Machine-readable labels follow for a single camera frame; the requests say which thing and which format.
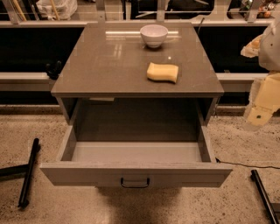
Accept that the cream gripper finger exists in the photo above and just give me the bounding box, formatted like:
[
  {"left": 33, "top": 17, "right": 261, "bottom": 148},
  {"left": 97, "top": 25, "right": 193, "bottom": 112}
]
[
  {"left": 241, "top": 35, "right": 263, "bottom": 58},
  {"left": 243, "top": 72, "right": 280, "bottom": 131}
]

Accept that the yellow sponge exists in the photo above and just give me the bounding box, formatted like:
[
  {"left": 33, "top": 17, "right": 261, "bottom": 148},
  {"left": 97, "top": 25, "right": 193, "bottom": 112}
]
[{"left": 147, "top": 62, "right": 179, "bottom": 83}]

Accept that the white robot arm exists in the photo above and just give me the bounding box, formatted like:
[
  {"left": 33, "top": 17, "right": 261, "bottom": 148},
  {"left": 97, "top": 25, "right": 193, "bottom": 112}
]
[{"left": 241, "top": 20, "right": 280, "bottom": 130}]

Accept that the grey cabinet with glossy top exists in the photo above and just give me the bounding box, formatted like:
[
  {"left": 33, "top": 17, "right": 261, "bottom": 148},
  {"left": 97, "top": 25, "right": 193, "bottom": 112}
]
[{"left": 51, "top": 22, "right": 225, "bottom": 143}]

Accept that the open grey top drawer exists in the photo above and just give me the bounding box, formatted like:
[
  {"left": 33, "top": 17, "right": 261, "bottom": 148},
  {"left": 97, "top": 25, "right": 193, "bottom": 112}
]
[{"left": 40, "top": 127, "right": 232, "bottom": 188}]

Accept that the black stand leg right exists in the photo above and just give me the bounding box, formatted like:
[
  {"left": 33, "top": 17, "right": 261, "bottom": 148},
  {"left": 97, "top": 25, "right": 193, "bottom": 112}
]
[{"left": 251, "top": 170, "right": 280, "bottom": 224}]

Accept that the black stand leg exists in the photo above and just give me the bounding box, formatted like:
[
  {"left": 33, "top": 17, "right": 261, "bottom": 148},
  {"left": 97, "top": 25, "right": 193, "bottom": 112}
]
[
  {"left": 0, "top": 138, "right": 40, "bottom": 209},
  {"left": 251, "top": 170, "right": 280, "bottom": 224}
]

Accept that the white bowl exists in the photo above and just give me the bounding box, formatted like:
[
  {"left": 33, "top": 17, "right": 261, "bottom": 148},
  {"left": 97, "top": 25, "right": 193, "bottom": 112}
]
[{"left": 140, "top": 24, "right": 168, "bottom": 48}]

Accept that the white plastic bag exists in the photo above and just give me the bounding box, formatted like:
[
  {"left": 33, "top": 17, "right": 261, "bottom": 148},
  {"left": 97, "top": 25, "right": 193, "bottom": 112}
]
[{"left": 37, "top": 0, "right": 78, "bottom": 20}]

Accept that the black stand leg left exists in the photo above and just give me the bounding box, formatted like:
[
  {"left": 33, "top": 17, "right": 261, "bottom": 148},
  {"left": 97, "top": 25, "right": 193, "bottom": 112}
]
[{"left": 0, "top": 138, "right": 40, "bottom": 209}]

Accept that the black cable on floor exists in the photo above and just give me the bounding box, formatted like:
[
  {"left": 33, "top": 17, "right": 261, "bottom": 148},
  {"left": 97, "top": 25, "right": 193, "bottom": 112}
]
[{"left": 215, "top": 157, "right": 280, "bottom": 170}]

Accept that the black drawer handle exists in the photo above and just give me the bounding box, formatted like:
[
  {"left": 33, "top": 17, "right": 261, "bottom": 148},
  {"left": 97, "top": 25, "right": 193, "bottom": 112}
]
[{"left": 120, "top": 178, "right": 150, "bottom": 189}]

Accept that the black clamp on rail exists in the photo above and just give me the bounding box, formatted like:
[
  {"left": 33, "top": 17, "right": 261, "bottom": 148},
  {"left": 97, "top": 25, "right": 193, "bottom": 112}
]
[{"left": 45, "top": 60, "right": 62, "bottom": 80}]

